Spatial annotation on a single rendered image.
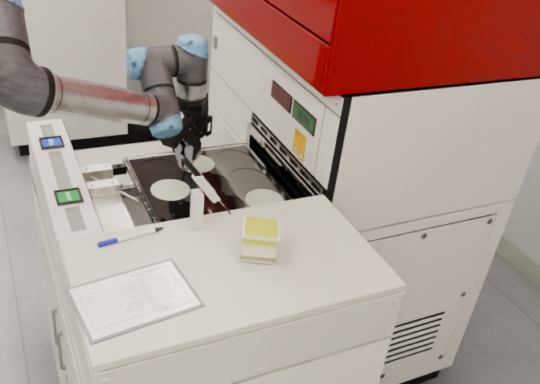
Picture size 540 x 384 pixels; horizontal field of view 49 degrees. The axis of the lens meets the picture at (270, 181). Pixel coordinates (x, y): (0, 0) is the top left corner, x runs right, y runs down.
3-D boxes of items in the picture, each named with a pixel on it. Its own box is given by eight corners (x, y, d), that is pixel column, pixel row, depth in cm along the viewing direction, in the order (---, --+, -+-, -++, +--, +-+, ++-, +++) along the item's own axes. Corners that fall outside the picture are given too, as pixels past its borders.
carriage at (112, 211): (110, 179, 163) (109, 169, 161) (145, 261, 135) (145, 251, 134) (79, 183, 159) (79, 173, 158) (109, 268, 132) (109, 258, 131)
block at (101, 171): (110, 171, 161) (110, 161, 159) (113, 177, 158) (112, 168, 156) (79, 175, 157) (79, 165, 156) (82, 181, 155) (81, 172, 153)
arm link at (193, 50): (169, 32, 144) (203, 30, 147) (169, 75, 150) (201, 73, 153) (179, 43, 138) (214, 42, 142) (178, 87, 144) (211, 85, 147)
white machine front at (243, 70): (214, 107, 216) (221, -6, 195) (325, 239, 155) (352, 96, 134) (206, 108, 215) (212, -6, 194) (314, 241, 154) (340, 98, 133)
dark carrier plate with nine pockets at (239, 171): (244, 147, 177) (245, 145, 177) (297, 210, 151) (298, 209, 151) (128, 161, 163) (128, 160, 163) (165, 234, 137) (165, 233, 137)
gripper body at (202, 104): (212, 136, 160) (214, 94, 153) (194, 148, 153) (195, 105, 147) (188, 128, 162) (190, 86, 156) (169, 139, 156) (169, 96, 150)
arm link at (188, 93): (195, 89, 144) (168, 79, 147) (194, 106, 147) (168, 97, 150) (213, 80, 150) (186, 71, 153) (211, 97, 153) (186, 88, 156)
